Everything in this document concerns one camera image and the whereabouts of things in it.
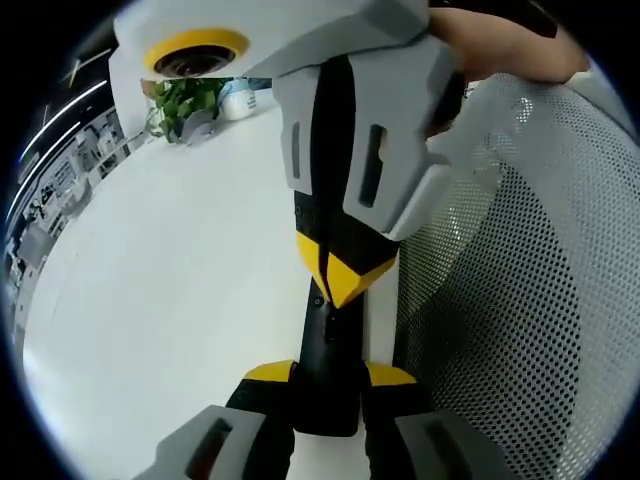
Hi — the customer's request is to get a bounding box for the green potted plant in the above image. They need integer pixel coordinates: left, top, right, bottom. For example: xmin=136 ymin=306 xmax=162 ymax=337
xmin=143 ymin=77 xmax=227 ymax=146

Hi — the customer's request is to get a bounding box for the person's right hand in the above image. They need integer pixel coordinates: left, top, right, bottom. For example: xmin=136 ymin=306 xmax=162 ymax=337
xmin=428 ymin=7 xmax=531 ymax=84

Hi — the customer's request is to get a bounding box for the white spray bottle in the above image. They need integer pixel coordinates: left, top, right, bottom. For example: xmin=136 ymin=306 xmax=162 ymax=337
xmin=218 ymin=78 xmax=259 ymax=121

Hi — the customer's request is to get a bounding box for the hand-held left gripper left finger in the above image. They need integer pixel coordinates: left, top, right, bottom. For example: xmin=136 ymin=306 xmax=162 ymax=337
xmin=132 ymin=358 xmax=297 ymax=480

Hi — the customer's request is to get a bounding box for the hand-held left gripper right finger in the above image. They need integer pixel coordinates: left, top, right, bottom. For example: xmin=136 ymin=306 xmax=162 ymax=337
xmin=360 ymin=361 xmax=511 ymax=480

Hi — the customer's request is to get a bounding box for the white mesh office chair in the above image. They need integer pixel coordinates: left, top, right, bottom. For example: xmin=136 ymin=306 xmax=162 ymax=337
xmin=394 ymin=72 xmax=640 ymax=480

